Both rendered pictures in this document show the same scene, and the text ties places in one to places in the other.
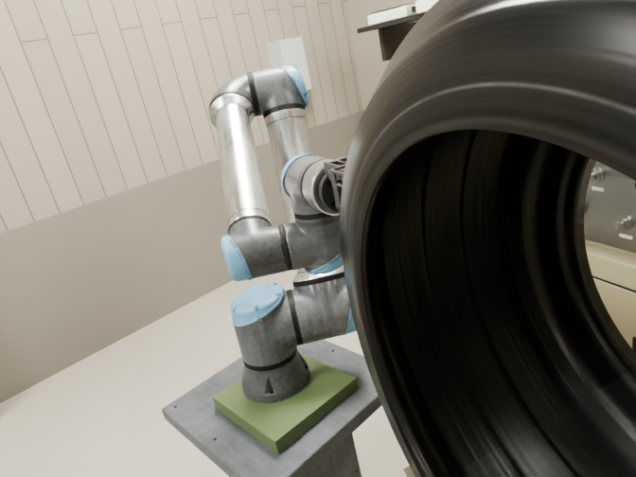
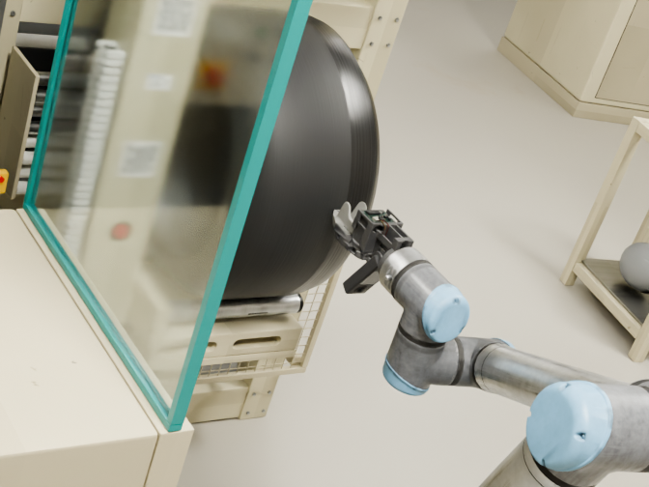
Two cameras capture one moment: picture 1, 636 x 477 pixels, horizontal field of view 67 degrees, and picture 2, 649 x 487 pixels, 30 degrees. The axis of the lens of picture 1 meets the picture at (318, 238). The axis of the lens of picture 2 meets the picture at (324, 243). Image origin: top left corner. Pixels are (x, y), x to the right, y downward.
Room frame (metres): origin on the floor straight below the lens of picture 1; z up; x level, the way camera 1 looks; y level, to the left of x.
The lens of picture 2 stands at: (2.53, -0.87, 2.21)
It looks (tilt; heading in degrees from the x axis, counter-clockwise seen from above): 27 degrees down; 159
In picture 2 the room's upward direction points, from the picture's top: 19 degrees clockwise
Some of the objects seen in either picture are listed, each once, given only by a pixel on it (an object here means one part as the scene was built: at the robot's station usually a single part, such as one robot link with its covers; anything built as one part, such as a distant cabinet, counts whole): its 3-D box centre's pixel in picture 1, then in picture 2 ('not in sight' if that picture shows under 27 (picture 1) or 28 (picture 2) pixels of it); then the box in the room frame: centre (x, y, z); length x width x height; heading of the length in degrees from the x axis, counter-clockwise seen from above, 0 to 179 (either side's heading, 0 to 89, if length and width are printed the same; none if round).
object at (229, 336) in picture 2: not in sight; (219, 332); (0.44, -0.23, 0.83); 0.36 x 0.09 x 0.06; 110
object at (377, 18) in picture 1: (397, 12); not in sight; (3.66, -0.87, 1.61); 0.34 x 0.33 x 0.09; 39
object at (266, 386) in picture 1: (273, 365); not in sight; (1.15, 0.20, 0.69); 0.19 x 0.19 x 0.10
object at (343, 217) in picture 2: not in sight; (344, 215); (0.62, -0.12, 1.25); 0.09 x 0.03 x 0.06; 20
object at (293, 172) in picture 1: (312, 182); (431, 302); (0.87, -0.01, 1.24); 0.12 x 0.09 x 0.10; 20
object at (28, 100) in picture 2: not in sight; (54, 124); (0.03, -0.61, 1.05); 0.20 x 0.15 x 0.30; 110
